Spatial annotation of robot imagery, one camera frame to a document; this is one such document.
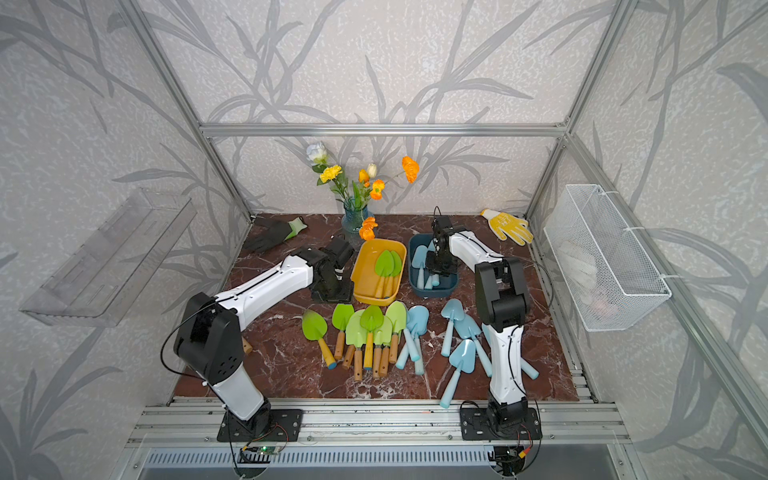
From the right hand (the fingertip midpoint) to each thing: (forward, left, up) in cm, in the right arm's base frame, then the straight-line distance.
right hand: (433, 269), depth 102 cm
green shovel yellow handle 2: (-20, +37, -2) cm, 42 cm away
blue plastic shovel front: (-29, -7, -1) cm, 30 cm away
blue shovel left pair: (-28, +10, 0) cm, 30 cm away
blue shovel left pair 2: (-19, +6, -1) cm, 20 cm away
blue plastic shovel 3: (-21, -9, -1) cm, 23 cm away
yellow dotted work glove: (+24, -30, -3) cm, 39 cm away
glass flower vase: (+14, +28, +9) cm, 33 cm away
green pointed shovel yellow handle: (-18, +20, 0) cm, 27 cm away
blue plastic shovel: (+9, 0, 0) cm, 9 cm away
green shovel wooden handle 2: (-15, +12, -1) cm, 19 cm away
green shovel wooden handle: (-16, +30, -2) cm, 34 cm away
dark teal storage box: (-6, +4, -1) cm, 7 cm away
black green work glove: (+19, +63, -1) cm, 65 cm away
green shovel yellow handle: (+3, +17, -1) cm, 17 cm away
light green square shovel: (-24, +24, 0) cm, 34 cm away
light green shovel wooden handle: (-24, +16, 0) cm, 29 cm away
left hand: (-15, +28, +7) cm, 32 cm away
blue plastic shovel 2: (-15, -6, -1) cm, 16 cm away
